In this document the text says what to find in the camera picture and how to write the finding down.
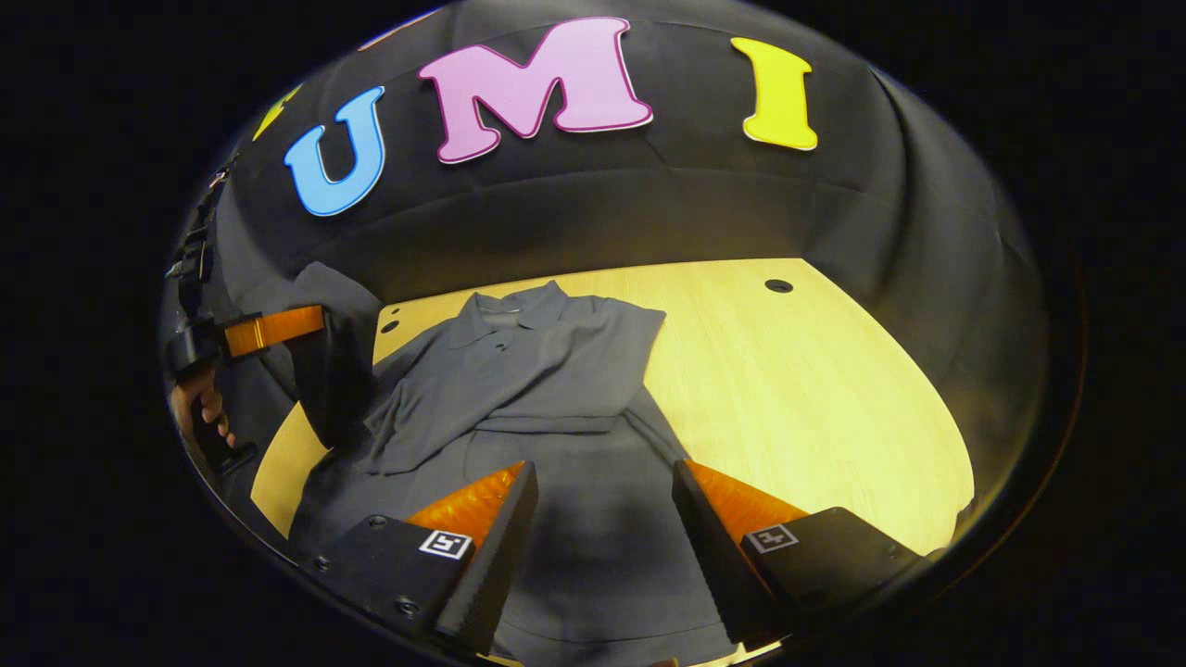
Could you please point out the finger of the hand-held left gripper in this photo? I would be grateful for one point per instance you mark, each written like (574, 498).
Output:
(273, 330)
(334, 389)

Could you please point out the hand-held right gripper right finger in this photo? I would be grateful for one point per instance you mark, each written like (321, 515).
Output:
(713, 556)

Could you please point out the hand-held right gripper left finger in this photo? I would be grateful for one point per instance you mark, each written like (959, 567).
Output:
(496, 556)

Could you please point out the grey polo shirt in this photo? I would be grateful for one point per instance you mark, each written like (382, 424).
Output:
(556, 371)

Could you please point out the black backdrop cloth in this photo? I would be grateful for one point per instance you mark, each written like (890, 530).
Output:
(649, 204)

